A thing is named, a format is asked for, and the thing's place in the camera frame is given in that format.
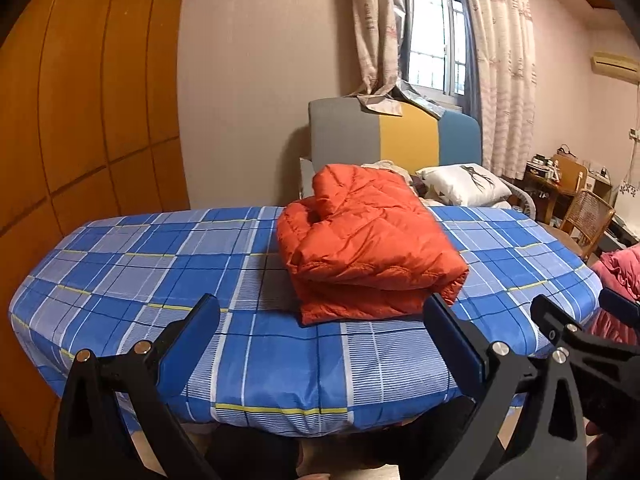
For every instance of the white printed pillow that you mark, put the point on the white printed pillow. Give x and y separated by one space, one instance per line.
465 185

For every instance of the pink ruffled cloth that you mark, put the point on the pink ruffled cloth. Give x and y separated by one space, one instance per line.
622 270

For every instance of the cluttered wooden desk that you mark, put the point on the cluttered wooden desk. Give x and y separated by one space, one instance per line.
542 185

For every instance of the window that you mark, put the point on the window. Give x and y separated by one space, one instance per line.
432 35

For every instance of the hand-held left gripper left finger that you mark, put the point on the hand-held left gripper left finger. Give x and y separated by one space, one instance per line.
187 336

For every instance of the grey yellow blue headboard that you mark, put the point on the grey yellow blue headboard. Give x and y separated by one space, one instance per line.
345 130

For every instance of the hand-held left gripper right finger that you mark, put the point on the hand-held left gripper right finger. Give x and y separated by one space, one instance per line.
457 340

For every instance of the orange puffer jacket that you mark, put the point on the orange puffer jacket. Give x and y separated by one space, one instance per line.
370 245

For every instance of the patterned curtain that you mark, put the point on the patterned curtain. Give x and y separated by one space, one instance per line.
372 25
500 60

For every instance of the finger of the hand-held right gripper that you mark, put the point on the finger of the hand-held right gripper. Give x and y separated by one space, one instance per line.
620 302
560 327

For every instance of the wooden chair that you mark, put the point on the wooden chair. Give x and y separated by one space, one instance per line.
570 170

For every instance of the blue plaid bed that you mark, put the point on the blue plaid bed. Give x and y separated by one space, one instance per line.
150 285

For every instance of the wooden wardrobe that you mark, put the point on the wooden wardrobe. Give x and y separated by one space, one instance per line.
75 110

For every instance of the wall air conditioner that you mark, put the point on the wall air conditioner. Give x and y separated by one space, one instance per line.
615 65

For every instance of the wicker chair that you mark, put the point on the wicker chair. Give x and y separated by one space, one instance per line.
587 215

